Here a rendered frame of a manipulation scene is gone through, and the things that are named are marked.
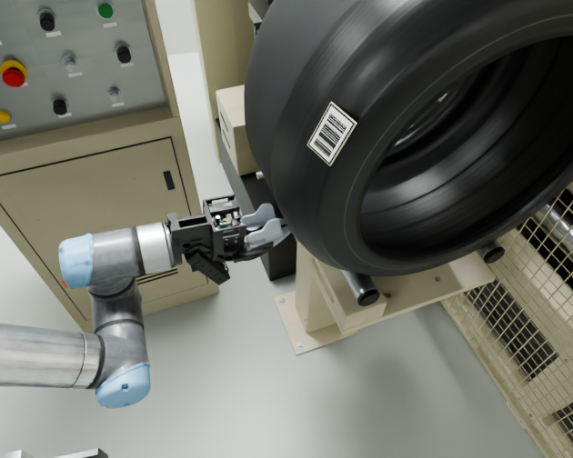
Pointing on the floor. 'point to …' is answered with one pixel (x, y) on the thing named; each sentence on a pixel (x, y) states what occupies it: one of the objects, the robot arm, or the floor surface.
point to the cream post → (310, 298)
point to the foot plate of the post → (299, 339)
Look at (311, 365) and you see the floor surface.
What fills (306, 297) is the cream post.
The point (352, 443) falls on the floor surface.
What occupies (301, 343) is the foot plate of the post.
